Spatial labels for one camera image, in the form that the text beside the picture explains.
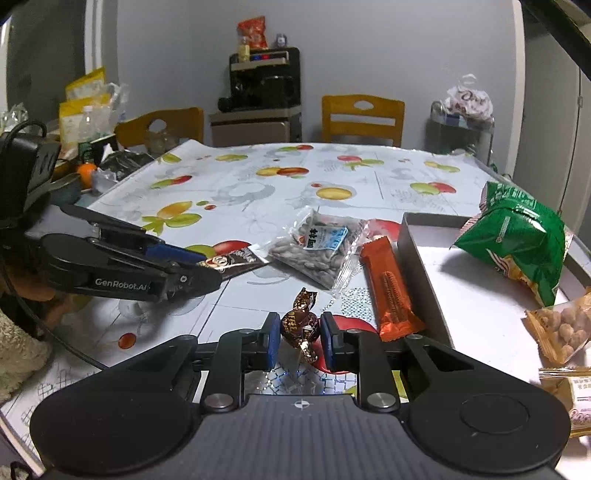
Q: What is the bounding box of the tan nut packet white label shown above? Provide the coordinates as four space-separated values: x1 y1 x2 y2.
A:
539 367 591 438

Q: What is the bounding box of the black and grey water dispenser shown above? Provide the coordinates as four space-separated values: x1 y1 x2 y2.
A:
209 46 303 147

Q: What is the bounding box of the grey storage rack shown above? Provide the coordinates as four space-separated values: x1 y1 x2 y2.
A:
430 100 498 168

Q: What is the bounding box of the orange fruit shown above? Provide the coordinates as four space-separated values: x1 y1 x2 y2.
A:
76 162 99 190

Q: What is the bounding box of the clear plastic bag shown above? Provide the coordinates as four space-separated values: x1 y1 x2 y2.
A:
104 82 130 125

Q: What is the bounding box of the crumpled clear plastic wrap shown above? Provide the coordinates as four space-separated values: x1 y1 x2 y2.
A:
92 167 116 192

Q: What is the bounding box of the black pole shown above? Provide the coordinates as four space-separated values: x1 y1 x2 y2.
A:
522 0 591 79

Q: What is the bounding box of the fruit print tablecloth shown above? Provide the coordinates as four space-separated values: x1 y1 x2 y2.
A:
0 141 509 416

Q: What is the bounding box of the black plastic bag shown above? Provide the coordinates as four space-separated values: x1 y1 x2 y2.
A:
99 150 155 182

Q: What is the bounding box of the white cardboard box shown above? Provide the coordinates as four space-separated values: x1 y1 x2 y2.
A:
397 211 591 480

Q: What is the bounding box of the wooden chair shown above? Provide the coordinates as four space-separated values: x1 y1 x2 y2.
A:
115 107 205 155
321 95 406 147

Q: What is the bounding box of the glass jar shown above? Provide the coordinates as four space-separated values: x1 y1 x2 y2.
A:
147 129 178 155

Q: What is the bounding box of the clear seed packet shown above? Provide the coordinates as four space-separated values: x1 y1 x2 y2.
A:
268 207 370 291

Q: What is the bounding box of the yellow paper bag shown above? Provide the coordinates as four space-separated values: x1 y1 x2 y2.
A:
58 95 114 158
65 67 107 102

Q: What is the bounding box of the dark brown wafer packet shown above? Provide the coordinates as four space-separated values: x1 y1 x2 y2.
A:
194 244 273 282

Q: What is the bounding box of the white plastic bag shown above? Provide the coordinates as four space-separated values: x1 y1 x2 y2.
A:
442 74 495 121

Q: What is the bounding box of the red snack bag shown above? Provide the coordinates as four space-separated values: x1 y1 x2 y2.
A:
237 16 269 51

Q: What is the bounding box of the long orange snack bar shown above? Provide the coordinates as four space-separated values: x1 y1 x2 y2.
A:
359 235 426 342

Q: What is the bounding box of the green snack bag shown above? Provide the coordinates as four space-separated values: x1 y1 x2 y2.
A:
452 181 573 308

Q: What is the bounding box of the black container green label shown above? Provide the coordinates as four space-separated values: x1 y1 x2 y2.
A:
78 134 120 164

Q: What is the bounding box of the person's left hand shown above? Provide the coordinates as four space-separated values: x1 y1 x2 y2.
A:
4 261 93 326

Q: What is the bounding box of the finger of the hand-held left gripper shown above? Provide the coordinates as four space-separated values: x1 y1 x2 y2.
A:
90 237 223 304
59 204 207 265

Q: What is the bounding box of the person's left forearm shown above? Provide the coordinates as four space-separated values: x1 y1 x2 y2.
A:
0 307 52 403

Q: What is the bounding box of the clear water bottle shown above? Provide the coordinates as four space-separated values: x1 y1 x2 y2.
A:
79 105 95 144

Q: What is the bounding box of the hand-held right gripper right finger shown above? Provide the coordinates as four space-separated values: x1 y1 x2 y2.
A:
321 312 478 412

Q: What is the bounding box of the brown candy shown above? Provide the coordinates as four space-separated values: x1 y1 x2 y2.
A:
279 287 321 365

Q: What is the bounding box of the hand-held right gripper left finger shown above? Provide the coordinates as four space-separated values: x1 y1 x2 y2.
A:
111 313 283 412

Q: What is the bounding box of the dark bowl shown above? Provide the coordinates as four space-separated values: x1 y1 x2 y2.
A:
50 174 85 206

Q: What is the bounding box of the tan nut packet clear window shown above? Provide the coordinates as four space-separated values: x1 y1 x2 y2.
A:
525 287 591 365

